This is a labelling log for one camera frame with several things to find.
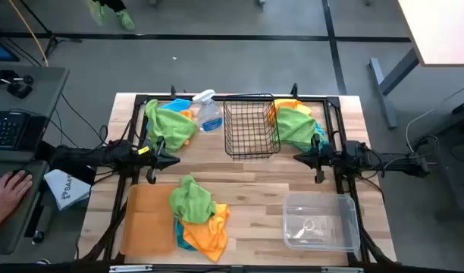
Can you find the white printed bag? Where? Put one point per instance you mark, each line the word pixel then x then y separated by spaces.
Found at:
pixel 71 189

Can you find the black computer mouse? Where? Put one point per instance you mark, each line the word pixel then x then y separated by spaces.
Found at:
pixel 21 173

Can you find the black metal table frame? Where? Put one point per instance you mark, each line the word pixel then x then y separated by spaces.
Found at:
pixel 141 100

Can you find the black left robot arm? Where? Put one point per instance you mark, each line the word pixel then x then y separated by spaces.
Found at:
pixel 103 156

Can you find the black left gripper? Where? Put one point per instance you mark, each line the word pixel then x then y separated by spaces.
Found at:
pixel 157 159

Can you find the black table clamp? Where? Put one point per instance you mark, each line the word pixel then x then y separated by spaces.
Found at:
pixel 173 91
pixel 294 90

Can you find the white table top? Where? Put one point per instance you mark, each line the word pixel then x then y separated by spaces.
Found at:
pixel 440 30

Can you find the black tripod stand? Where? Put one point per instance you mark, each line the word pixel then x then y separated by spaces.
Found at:
pixel 52 39

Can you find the person's hand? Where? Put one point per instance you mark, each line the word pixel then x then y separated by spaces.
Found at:
pixel 6 193

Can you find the silver metal bracket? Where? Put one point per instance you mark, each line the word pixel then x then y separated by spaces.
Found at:
pixel 129 268
pixel 342 270

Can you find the gray table leg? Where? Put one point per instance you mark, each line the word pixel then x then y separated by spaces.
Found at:
pixel 383 91

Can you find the gray keyboard tray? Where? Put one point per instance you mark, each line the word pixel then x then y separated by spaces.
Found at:
pixel 12 235

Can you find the clear plastic bin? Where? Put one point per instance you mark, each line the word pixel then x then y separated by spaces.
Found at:
pixel 319 223

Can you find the person's foot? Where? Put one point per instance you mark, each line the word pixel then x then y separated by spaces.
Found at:
pixel 126 19
pixel 96 11

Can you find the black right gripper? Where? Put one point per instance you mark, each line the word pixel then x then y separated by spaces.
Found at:
pixel 317 159

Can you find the black clamp mount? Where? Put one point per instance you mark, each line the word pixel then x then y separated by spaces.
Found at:
pixel 17 89

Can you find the green microfiber towel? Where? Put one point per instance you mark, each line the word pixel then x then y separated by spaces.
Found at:
pixel 192 203
pixel 171 127
pixel 296 129

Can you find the black support beam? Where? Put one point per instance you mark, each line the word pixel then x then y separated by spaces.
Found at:
pixel 46 151

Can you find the yellow tape tag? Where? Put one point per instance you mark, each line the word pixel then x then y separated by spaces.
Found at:
pixel 143 150

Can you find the orange plastic tray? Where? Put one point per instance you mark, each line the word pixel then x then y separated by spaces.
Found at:
pixel 148 220

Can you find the black backlit keyboard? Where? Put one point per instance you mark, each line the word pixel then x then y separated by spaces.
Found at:
pixel 4 130

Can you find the black round knob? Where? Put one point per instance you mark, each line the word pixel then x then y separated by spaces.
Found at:
pixel 38 237

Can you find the gray desk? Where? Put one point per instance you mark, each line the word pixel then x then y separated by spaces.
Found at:
pixel 31 91

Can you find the black rectangular device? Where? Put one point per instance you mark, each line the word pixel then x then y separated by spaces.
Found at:
pixel 36 132

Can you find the clear spray bottle blue label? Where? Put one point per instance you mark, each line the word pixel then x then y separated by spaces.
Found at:
pixel 210 117

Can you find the orange microfiber towel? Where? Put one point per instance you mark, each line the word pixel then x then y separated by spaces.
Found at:
pixel 289 103
pixel 209 235
pixel 186 113

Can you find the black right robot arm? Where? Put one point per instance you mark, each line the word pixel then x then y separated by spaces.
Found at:
pixel 376 159

